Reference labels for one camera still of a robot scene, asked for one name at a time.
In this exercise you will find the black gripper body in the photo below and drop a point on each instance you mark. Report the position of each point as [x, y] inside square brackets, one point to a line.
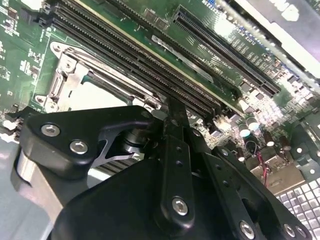
[112, 212]

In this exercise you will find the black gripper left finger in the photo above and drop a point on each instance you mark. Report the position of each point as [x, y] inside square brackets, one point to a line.
[177, 180]

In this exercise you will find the metal socket cover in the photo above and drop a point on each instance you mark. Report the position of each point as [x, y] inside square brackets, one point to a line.
[77, 80]

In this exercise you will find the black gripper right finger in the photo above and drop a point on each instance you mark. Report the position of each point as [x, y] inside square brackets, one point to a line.
[235, 205]

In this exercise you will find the silver CPU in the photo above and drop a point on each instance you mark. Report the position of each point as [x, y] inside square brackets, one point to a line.
[100, 98]

